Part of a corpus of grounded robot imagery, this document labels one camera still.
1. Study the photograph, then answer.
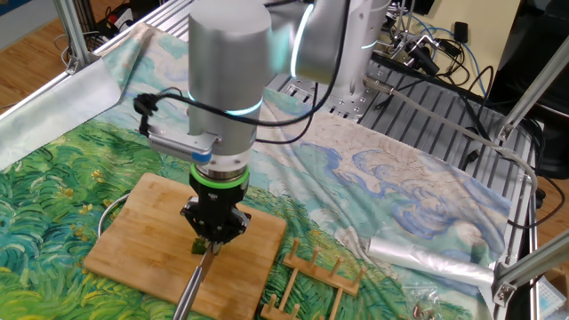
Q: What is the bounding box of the power strip with red switch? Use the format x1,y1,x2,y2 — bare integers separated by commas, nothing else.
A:
100,4,134,36

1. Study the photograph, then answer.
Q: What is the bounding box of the black cable plug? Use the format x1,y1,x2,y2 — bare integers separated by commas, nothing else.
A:
460,148,482,172

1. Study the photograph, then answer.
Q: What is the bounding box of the grey corrugated cable conduit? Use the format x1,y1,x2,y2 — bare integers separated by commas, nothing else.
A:
363,75,541,210

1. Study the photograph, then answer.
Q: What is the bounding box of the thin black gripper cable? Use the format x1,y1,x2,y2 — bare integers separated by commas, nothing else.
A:
255,82,319,146

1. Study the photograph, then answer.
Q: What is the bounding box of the black camera on metal clamp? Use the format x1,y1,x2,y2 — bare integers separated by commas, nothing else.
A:
390,33,441,76

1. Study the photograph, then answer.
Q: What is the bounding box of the black computer case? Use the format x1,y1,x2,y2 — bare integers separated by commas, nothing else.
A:
486,0,569,181

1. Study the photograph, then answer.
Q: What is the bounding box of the bamboo cutting board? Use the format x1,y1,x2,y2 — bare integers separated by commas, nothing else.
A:
83,172,288,320

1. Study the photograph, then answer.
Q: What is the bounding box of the blue network cable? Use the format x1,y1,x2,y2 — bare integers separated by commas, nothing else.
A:
411,12,490,97

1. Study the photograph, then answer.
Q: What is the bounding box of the steel kitchen cleaver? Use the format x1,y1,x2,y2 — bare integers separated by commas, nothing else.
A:
172,242,220,320

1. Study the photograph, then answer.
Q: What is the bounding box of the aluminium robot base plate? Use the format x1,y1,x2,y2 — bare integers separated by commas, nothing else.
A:
266,73,379,120

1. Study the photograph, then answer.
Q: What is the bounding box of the white plastic box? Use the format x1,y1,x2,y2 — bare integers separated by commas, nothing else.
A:
536,275,568,320

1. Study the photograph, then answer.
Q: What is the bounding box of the painted landscape tablecloth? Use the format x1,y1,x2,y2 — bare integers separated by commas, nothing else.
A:
0,21,513,320

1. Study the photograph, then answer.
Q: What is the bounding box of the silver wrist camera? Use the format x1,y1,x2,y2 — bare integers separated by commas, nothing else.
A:
146,124,221,164

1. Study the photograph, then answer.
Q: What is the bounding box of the black floor cable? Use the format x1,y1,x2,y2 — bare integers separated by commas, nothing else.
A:
509,175,566,230

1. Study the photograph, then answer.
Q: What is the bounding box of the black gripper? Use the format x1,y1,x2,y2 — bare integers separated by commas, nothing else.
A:
179,184,253,256

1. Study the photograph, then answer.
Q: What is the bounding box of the clear bag of screws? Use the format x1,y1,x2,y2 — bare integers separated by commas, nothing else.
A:
399,284,450,320

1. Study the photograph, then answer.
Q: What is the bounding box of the aluminium frame bar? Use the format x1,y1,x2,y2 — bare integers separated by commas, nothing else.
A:
491,230,569,308
495,34,569,144
52,0,101,76

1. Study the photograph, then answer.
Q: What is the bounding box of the small black power adapter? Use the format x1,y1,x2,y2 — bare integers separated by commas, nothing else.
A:
453,20,470,44

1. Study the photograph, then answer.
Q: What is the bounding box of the thick black camera cable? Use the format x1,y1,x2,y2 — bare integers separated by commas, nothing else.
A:
132,0,352,137

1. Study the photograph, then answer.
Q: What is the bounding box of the wooden peg dish rack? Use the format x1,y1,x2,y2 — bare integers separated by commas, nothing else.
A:
260,237,368,320

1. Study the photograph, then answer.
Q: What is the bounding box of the clear plastic bag roll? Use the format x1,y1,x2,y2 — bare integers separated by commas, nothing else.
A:
365,235,496,289

